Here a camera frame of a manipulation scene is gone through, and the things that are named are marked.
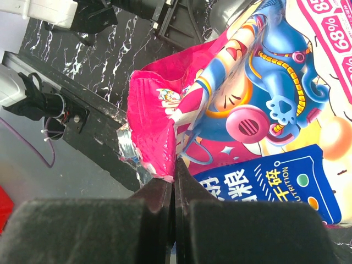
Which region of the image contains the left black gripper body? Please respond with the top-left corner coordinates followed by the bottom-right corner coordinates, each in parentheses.
top-left (110, 1), bottom-right (215, 43)

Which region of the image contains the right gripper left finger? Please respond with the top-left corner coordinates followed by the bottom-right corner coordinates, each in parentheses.
top-left (1, 179), bottom-right (173, 263)

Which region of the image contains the pink pet food bag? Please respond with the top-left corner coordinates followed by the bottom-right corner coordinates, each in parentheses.
top-left (117, 1), bottom-right (351, 226)

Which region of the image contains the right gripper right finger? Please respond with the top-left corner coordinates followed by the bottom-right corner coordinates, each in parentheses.
top-left (174, 159), bottom-right (338, 263)

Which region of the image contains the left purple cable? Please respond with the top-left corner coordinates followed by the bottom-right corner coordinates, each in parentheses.
top-left (0, 117), bottom-right (67, 169)

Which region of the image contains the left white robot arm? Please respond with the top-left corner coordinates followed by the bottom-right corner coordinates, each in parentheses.
top-left (1, 1), bottom-right (207, 124)

